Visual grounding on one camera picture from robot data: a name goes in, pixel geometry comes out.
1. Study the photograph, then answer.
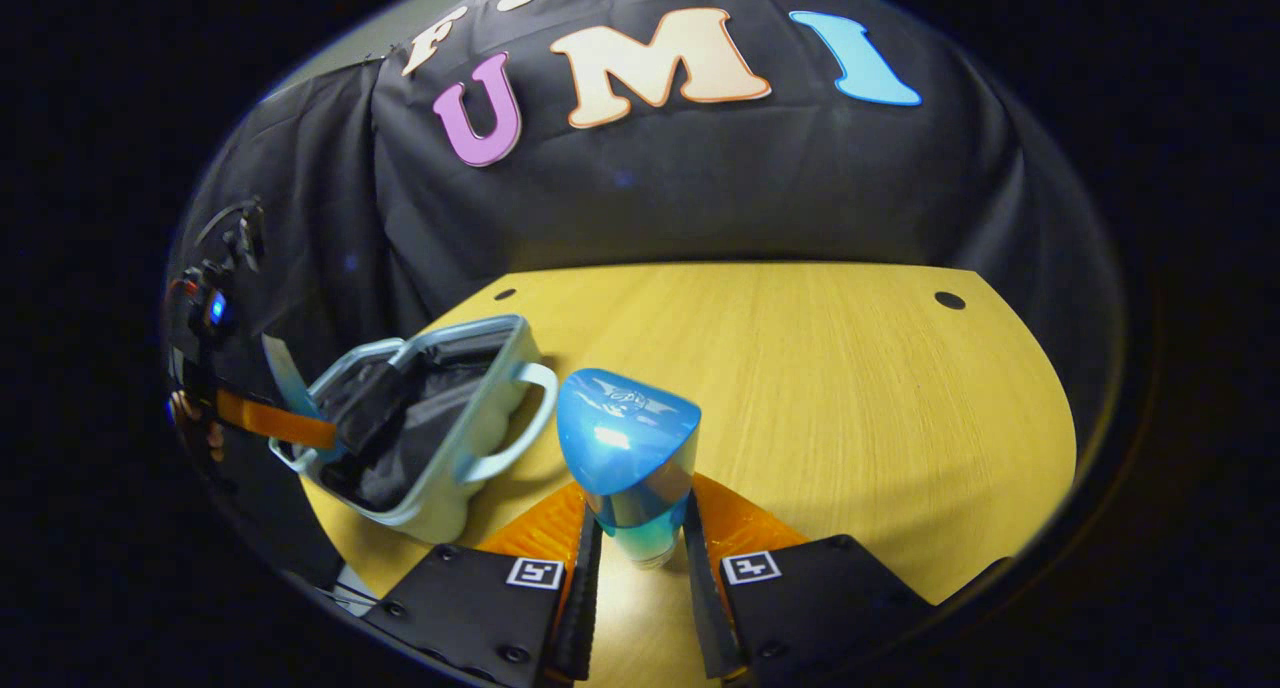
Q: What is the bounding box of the white suitcase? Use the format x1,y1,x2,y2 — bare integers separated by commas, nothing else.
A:
262,313,561,546

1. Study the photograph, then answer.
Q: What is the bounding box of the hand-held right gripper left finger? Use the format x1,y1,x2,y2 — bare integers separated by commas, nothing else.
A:
360,480,606,688

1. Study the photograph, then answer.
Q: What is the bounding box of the black backdrop cloth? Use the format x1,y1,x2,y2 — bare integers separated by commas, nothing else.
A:
165,0,1126,469

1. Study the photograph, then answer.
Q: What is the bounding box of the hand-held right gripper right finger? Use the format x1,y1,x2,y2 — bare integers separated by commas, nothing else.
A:
682,471,939,688

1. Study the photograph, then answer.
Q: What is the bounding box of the blue cap skincare bottle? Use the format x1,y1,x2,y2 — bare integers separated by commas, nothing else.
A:
556,368,703,570

